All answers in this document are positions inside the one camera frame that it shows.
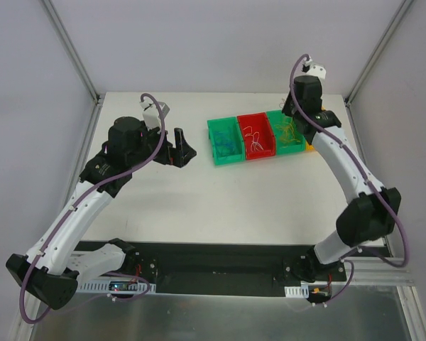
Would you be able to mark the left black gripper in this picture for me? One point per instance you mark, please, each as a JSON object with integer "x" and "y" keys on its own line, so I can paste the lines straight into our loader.
{"x": 171, "y": 153}

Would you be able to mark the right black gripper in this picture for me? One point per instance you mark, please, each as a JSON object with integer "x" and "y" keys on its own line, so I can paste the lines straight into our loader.
{"x": 288, "y": 106}

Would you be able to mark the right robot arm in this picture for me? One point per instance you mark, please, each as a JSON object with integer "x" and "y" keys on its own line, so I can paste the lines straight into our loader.
{"x": 371, "y": 207}

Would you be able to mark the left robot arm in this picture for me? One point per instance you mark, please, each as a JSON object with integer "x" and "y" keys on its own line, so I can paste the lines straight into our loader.
{"x": 48, "y": 271}

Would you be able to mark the near green bin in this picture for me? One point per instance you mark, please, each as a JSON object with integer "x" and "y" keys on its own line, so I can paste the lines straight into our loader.
{"x": 226, "y": 141}

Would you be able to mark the green bin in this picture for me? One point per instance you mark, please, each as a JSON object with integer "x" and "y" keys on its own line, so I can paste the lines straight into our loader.
{"x": 226, "y": 141}
{"x": 288, "y": 139}

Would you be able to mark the far green bin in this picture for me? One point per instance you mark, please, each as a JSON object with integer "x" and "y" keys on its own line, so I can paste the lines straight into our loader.
{"x": 288, "y": 139}

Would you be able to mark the yellow bin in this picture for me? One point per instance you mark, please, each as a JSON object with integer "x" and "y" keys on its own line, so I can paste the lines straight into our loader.
{"x": 309, "y": 148}

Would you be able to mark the red bin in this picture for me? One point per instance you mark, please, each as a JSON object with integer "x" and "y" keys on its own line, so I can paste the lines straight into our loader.
{"x": 259, "y": 140}

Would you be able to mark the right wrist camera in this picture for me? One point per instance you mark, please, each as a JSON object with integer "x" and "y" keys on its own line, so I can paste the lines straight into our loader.
{"x": 314, "y": 69}

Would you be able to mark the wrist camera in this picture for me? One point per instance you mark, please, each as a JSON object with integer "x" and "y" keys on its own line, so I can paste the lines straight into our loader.
{"x": 314, "y": 69}
{"x": 151, "y": 114}

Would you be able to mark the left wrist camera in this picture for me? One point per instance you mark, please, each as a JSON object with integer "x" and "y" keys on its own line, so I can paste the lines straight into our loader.
{"x": 151, "y": 114}

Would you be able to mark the right aluminium frame post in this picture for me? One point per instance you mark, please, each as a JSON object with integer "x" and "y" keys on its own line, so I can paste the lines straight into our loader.
{"x": 397, "y": 18}

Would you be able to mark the aluminium frame post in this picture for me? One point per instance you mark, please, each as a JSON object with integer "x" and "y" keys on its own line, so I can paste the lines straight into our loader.
{"x": 69, "y": 47}
{"x": 397, "y": 18}

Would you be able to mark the left white cable duct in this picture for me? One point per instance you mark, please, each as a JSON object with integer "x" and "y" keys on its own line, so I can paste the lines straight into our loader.
{"x": 115, "y": 285}

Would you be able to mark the white cable duct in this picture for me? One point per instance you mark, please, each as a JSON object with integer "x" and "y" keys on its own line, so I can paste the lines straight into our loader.
{"x": 115, "y": 285}
{"x": 301, "y": 291}

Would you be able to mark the left aluminium frame post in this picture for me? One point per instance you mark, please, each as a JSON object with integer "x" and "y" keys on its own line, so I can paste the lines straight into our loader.
{"x": 69, "y": 47}

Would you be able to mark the right white cable duct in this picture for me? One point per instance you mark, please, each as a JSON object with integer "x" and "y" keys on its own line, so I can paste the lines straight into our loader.
{"x": 301, "y": 291}

